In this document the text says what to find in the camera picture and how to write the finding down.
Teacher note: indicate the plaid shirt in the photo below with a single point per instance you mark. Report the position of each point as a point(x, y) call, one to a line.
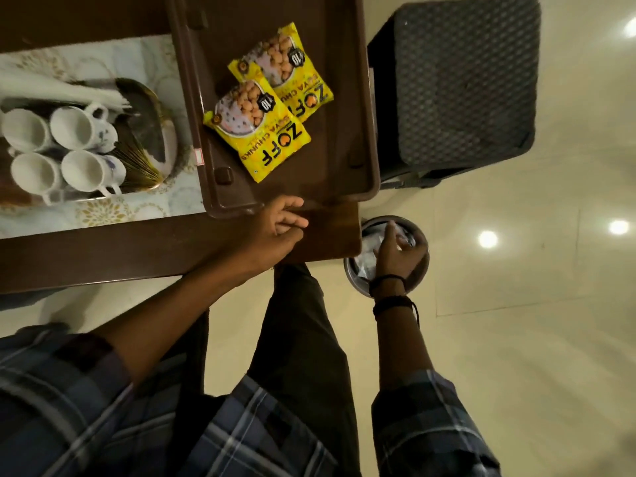
point(74, 412)

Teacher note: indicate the white ceramic cup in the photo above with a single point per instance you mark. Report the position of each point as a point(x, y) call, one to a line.
point(35, 173)
point(87, 169)
point(25, 130)
point(77, 126)

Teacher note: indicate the round metal waste bin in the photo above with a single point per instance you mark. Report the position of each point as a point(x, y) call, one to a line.
point(422, 273)

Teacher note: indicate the black plastic stool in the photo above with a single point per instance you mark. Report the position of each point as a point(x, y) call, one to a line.
point(462, 84)

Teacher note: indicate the thin black wristband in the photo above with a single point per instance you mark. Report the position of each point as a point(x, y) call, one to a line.
point(387, 278)

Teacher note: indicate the person's left forearm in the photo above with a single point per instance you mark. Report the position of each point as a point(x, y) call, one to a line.
point(169, 317)

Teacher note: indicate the person's right forearm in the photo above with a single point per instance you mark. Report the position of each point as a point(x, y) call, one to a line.
point(402, 342)

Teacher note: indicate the white paper napkins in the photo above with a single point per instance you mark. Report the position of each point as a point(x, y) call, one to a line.
point(49, 91)

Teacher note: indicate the dark trousers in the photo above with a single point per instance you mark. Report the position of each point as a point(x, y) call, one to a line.
point(308, 342)

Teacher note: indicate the floral placemat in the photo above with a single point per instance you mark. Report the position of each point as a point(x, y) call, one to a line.
point(124, 213)

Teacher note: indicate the person's right hand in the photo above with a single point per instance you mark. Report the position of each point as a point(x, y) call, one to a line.
point(397, 260)

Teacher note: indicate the leaf print serving tray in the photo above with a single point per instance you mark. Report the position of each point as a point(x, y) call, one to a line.
point(144, 124)

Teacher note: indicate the brown plastic tray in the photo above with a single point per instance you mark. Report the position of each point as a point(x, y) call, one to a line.
point(338, 144)

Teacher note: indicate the person's left hand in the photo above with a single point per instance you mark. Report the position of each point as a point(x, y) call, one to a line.
point(271, 238)

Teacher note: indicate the yellow snack packet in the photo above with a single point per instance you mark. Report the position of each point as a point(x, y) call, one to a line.
point(293, 69)
point(258, 134)

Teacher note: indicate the brown wooden table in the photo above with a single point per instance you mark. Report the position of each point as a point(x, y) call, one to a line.
point(124, 258)

